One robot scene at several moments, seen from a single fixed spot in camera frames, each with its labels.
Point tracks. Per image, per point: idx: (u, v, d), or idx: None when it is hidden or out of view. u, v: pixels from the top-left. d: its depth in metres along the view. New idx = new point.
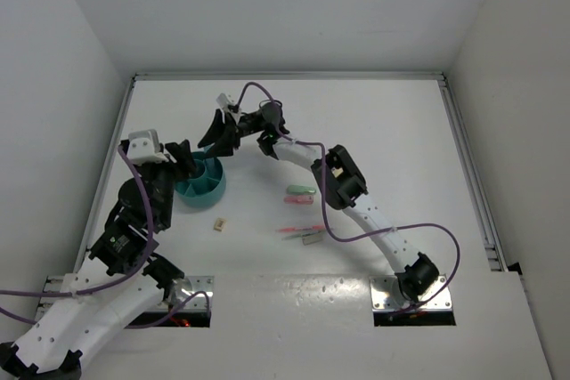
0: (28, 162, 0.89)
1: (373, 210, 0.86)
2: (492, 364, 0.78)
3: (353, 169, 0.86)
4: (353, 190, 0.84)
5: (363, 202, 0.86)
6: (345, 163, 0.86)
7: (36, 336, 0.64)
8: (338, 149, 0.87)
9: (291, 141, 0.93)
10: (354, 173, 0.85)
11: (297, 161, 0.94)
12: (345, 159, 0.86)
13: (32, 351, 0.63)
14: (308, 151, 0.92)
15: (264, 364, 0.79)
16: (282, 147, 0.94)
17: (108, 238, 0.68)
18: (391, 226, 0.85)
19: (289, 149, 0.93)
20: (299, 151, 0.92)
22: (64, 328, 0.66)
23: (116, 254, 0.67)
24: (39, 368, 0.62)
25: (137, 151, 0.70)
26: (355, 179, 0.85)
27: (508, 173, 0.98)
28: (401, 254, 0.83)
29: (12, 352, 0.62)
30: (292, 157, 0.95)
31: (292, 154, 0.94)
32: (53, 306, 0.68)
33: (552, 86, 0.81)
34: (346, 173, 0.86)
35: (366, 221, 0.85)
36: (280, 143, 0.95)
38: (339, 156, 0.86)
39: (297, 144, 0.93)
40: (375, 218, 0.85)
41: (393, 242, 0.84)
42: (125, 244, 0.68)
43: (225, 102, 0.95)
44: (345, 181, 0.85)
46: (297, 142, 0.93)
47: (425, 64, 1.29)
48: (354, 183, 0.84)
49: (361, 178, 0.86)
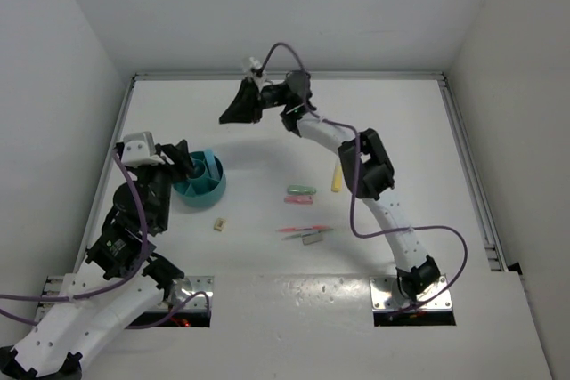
0: (28, 163, 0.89)
1: (396, 207, 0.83)
2: (492, 363, 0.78)
3: (383, 157, 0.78)
4: (379, 180, 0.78)
5: (387, 197, 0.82)
6: (376, 149, 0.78)
7: (35, 341, 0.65)
8: (370, 133, 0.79)
9: (319, 119, 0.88)
10: (383, 162, 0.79)
11: (323, 140, 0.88)
12: (377, 146, 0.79)
13: (30, 356, 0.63)
14: (336, 133, 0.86)
15: (264, 364, 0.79)
16: (308, 124, 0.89)
17: (104, 241, 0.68)
18: (409, 226, 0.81)
19: (315, 126, 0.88)
20: (327, 130, 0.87)
22: (62, 332, 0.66)
23: (112, 258, 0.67)
24: (37, 374, 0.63)
25: (133, 155, 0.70)
26: (384, 168, 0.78)
27: (508, 173, 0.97)
28: (411, 254, 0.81)
29: (12, 357, 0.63)
30: (318, 137, 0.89)
31: (318, 133, 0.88)
32: (52, 311, 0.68)
33: (552, 86, 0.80)
34: (375, 159, 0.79)
35: (386, 216, 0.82)
36: (306, 120, 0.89)
38: (370, 141, 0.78)
39: (323, 124, 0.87)
40: (395, 215, 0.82)
41: (407, 243, 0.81)
42: (121, 247, 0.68)
43: (248, 66, 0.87)
44: (372, 168, 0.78)
46: (323, 120, 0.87)
47: (426, 64, 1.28)
48: (381, 173, 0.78)
49: (389, 168, 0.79)
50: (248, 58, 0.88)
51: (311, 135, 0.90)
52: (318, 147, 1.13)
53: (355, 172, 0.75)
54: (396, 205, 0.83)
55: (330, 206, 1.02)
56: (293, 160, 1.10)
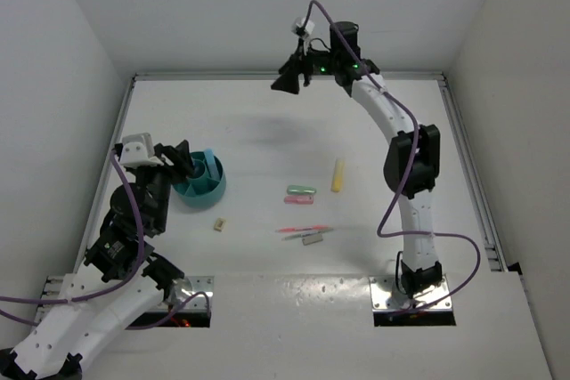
0: (28, 164, 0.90)
1: (427, 210, 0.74)
2: (492, 363, 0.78)
3: (435, 158, 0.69)
4: (421, 181, 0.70)
5: (422, 197, 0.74)
6: (430, 150, 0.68)
7: (34, 343, 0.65)
8: (433, 131, 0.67)
9: (379, 92, 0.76)
10: (433, 164, 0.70)
11: (377, 115, 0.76)
12: (435, 146, 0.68)
13: (29, 359, 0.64)
14: (394, 115, 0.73)
15: (264, 364, 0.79)
16: (364, 90, 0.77)
17: (102, 244, 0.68)
18: (430, 231, 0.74)
19: (371, 98, 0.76)
20: (384, 105, 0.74)
22: (61, 335, 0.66)
23: (109, 261, 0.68)
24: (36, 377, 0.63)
25: (131, 157, 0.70)
26: (430, 171, 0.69)
27: (508, 173, 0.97)
28: (424, 256, 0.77)
29: (12, 359, 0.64)
30: (370, 109, 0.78)
31: (370, 104, 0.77)
32: (50, 313, 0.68)
33: (552, 86, 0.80)
34: (425, 157, 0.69)
35: (411, 215, 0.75)
36: (363, 84, 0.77)
38: (429, 140, 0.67)
39: (383, 98, 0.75)
40: (422, 218, 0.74)
41: (423, 246, 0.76)
42: (118, 250, 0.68)
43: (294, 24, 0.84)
44: (420, 167, 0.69)
46: (385, 94, 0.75)
47: (426, 64, 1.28)
48: (427, 175, 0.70)
49: (435, 170, 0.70)
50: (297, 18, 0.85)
51: (360, 100, 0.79)
52: (318, 147, 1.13)
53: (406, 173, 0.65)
54: (427, 206, 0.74)
55: (329, 206, 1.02)
56: (293, 160, 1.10)
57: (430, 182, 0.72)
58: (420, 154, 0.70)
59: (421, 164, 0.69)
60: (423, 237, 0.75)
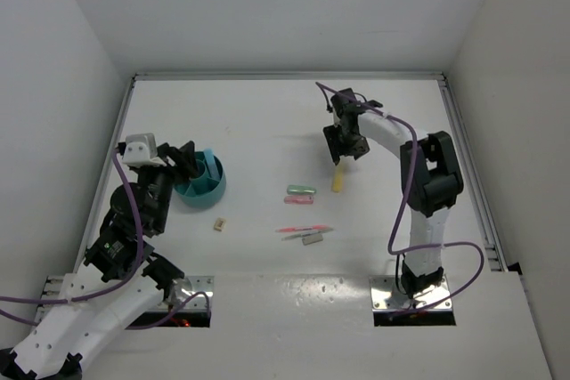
0: (28, 164, 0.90)
1: (442, 225, 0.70)
2: (492, 363, 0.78)
3: (452, 167, 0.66)
4: (443, 193, 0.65)
5: (443, 214, 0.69)
6: (444, 157, 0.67)
7: (34, 343, 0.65)
8: (442, 136, 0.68)
9: (382, 116, 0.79)
10: (452, 173, 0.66)
11: (384, 138, 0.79)
12: (447, 153, 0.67)
13: (30, 359, 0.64)
14: (395, 128, 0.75)
15: (264, 363, 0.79)
16: (370, 120, 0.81)
17: (102, 244, 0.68)
18: (440, 245, 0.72)
19: (377, 123, 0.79)
20: (386, 125, 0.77)
22: (61, 335, 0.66)
23: (109, 261, 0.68)
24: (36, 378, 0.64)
25: (134, 157, 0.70)
26: (451, 180, 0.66)
27: (508, 173, 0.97)
28: (429, 263, 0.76)
29: (12, 359, 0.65)
30: (378, 134, 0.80)
31: (378, 129, 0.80)
32: (49, 314, 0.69)
33: (552, 86, 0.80)
34: (443, 167, 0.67)
35: (426, 230, 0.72)
36: (367, 116, 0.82)
38: (441, 146, 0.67)
39: (386, 119, 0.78)
40: (435, 233, 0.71)
41: (431, 257, 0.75)
42: (118, 250, 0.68)
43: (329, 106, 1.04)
44: (438, 178, 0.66)
46: (387, 117, 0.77)
47: (425, 64, 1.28)
48: (448, 186, 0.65)
49: (458, 183, 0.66)
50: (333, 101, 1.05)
51: (370, 133, 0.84)
52: (318, 148, 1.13)
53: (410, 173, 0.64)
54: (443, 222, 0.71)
55: (329, 206, 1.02)
56: (292, 160, 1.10)
57: (451, 199, 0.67)
58: (439, 167, 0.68)
59: (442, 177, 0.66)
60: (432, 250, 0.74)
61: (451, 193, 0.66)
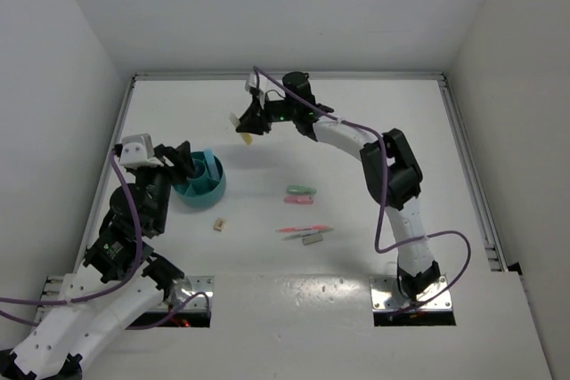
0: (28, 165, 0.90)
1: (418, 216, 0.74)
2: (492, 363, 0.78)
3: (411, 160, 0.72)
4: (406, 185, 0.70)
5: (411, 206, 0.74)
6: (402, 152, 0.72)
7: (34, 344, 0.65)
8: (395, 134, 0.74)
9: (337, 121, 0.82)
10: (411, 166, 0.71)
11: (343, 143, 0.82)
12: (403, 149, 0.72)
13: (30, 359, 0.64)
14: (356, 133, 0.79)
15: (264, 364, 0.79)
16: (325, 126, 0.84)
17: (101, 245, 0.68)
18: (423, 236, 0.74)
19: (333, 129, 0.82)
20: (345, 131, 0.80)
22: (61, 336, 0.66)
23: (109, 262, 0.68)
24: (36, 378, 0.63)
25: (131, 157, 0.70)
26: (411, 172, 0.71)
27: (508, 173, 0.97)
28: (420, 260, 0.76)
29: (12, 359, 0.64)
30: (337, 140, 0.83)
31: (336, 136, 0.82)
32: (50, 314, 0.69)
33: (552, 87, 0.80)
34: (402, 162, 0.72)
35: (403, 224, 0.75)
36: (321, 123, 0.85)
38: (395, 142, 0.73)
39: (343, 125, 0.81)
40: (415, 225, 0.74)
41: (419, 251, 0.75)
42: (118, 250, 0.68)
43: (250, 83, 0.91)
44: (399, 173, 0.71)
46: (342, 122, 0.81)
47: (426, 64, 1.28)
48: (410, 179, 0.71)
49: (417, 173, 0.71)
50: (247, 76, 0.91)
51: (327, 139, 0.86)
52: (318, 148, 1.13)
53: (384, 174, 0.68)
54: (418, 214, 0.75)
55: (329, 206, 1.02)
56: (292, 160, 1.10)
57: (416, 190, 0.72)
58: (397, 163, 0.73)
59: (402, 170, 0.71)
60: (418, 243, 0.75)
61: (413, 184, 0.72)
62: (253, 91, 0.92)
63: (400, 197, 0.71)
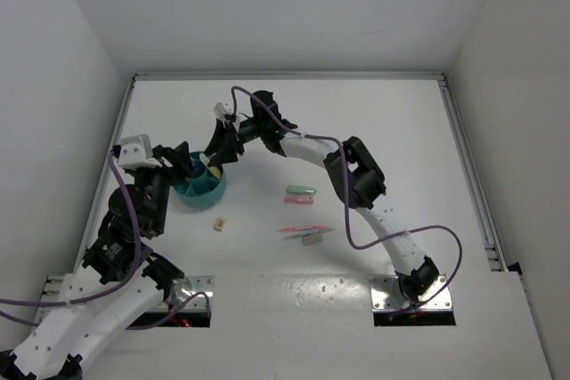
0: (28, 165, 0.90)
1: (390, 212, 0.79)
2: (492, 364, 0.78)
3: (370, 164, 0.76)
4: (370, 186, 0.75)
5: (380, 204, 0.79)
6: (362, 157, 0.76)
7: (34, 344, 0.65)
8: (354, 141, 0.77)
9: (301, 136, 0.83)
10: (372, 169, 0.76)
11: (308, 157, 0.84)
12: (362, 153, 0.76)
13: (30, 360, 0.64)
14: (321, 145, 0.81)
15: (264, 364, 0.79)
16: (290, 141, 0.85)
17: (101, 246, 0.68)
18: (405, 230, 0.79)
19: (297, 144, 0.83)
20: (309, 144, 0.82)
22: (60, 338, 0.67)
23: (109, 262, 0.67)
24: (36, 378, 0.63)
25: (129, 158, 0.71)
26: (373, 174, 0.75)
27: (507, 173, 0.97)
28: (411, 256, 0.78)
29: (12, 361, 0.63)
30: (301, 153, 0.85)
31: (300, 149, 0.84)
32: (50, 315, 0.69)
33: (553, 88, 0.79)
34: (363, 165, 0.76)
35: (380, 223, 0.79)
36: (288, 139, 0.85)
38: (355, 149, 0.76)
39: (307, 139, 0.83)
40: (391, 222, 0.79)
41: (404, 246, 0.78)
42: (118, 251, 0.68)
43: (223, 111, 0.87)
44: (362, 176, 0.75)
46: (305, 136, 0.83)
47: (426, 64, 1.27)
48: (371, 181, 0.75)
49: (379, 173, 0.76)
50: (217, 104, 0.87)
51: (293, 154, 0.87)
52: None
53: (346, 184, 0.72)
54: (390, 210, 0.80)
55: (329, 207, 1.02)
56: (291, 161, 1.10)
57: (382, 188, 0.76)
58: (359, 167, 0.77)
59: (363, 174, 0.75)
60: (400, 238, 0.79)
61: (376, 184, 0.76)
62: (229, 117, 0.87)
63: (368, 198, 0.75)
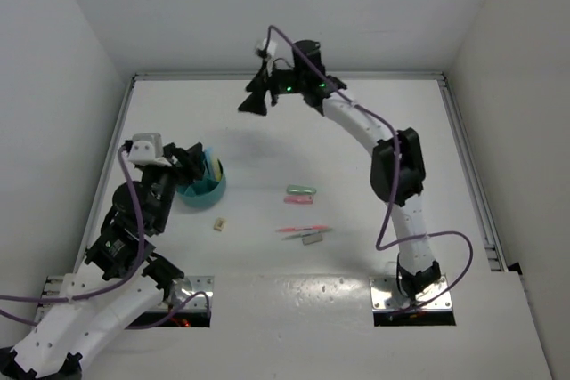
0: (28, 165, 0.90)
1: (419, 214, 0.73)
2: (492, 364, 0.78)
3: (418, 162, 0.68)
4: (410, 184, 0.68)
5: (412, 203, 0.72)
6: (412, 152, 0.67)
7: (35, 341, 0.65)
8: (410, 133, 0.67)
9: (350, 104, 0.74)
10: (418, 167, 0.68)
11: (351, 125, 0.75)
12: (416, 148, 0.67)
13: (30, 357, 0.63)
14: (370, 124, 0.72)
15: (264, 364, 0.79)
16: (335, 104, 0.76)
17: (103, 242, 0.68)
18: (426, 234, 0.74)
19: (342, 110, 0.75)
20: (356, 117, 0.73)
22: (61, 333, 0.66)
23: (111, 259, 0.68)
24: (38, 373, 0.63)
25: (139, 156, 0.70)
26: (418, 173, 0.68)
27: (507, 172, 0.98)
28: (420, 258, 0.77)
29: (12, 359, 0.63)
30: (343, 120, 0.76)
31: (341, 117, 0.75)
32: (52, 311, 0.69)
33: (550, 87, 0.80)
34: (409, 161, 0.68)
35: (405, 222, 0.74)
36: (332, 100, 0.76)
38: (409, 142, 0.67)
39: (355, 109, 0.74)
40: (416, 222, 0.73)
41: (419, 248, 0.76)
42: (119, 248, 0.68)
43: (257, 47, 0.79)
44: (406, 173, 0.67)
46: (355, 107, 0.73)
47: (425, 65, 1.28)
48: (414, 179, 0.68)
49: (422, 173, 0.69)
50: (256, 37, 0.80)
51: (332, 117, 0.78)
52: (318, 148, 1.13)
53: (395, 183, 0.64)
54: (419, 211, 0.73)
55: (329, 207, 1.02)
56: (292, 160, 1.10)
57: (419, 187, 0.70)
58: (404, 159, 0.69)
59: (407, 169, 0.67)
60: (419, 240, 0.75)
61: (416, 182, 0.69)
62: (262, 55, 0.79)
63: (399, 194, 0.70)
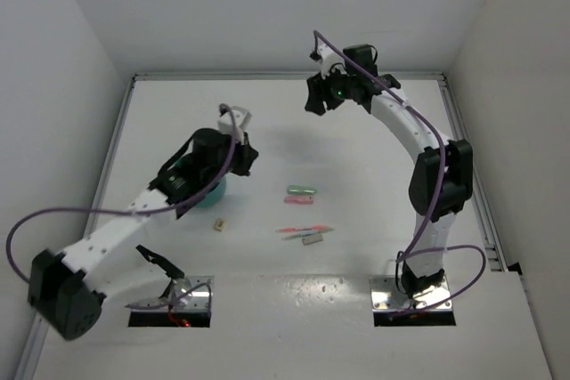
0: (28, 165, 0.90)
1: (446, 230, 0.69)
2: (492, 364, 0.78)
3: (466, 179, 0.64)
4: (451, 199, 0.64)
5: (446, 220, 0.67)
6: (461, 166, 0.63)
7: (87, 246, 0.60)
8: (463, 145, 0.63)
9: (402, 106, 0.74)
10: (464, 185, 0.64)
11: (398, 129, 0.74)
12: (466, 164, 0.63)
13: (81, 259, 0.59)
14: (418, 130, 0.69)
15: (264, 364, 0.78)
16: (385, 104, 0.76)
17: (170, 175, 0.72)
18: (443, 249, 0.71)
19: (392, 113, 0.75)
20: (405, 118, 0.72)
22: (118, 245, 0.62)
23: (174, 189, 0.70)
24: (86, 276, 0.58)
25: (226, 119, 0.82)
26: (463, 191, 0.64)
27: (507, 172, 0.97)
28: (429, 265, 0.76)
29: (60, 258, 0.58)
30: (392, 124, 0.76)
31: (391, 118, 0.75)
32: (109, 221, 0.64)
33: (551, 86, 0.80)
34: (455, 175, 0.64)
35: (430, 235, 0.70)
36: (383, 99, 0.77)
38: (460, 155, 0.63)
39: (405, 112, 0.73)
40: (440, 238, 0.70)
41: (433, 259, 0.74)
42: (182, 185, 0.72)
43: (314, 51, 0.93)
44: (451, 186, 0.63)
46: (407, 109, 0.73)
47: (426, 64, 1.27)
48: (458, 196, 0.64)
49: (468, 192, 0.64)
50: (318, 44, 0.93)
51: (381, 117, 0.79)
52: (318, 149, 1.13)
53: (435, 192, 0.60)
54: (447, 228, 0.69)
55: (329, 207, 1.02)
56: (292, 161, 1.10)
57: (459, 206, 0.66)
58: (449, 173, 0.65)
59: (451, 182, 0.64)
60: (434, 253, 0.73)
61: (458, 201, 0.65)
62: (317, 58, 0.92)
63: (437, 210, 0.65)
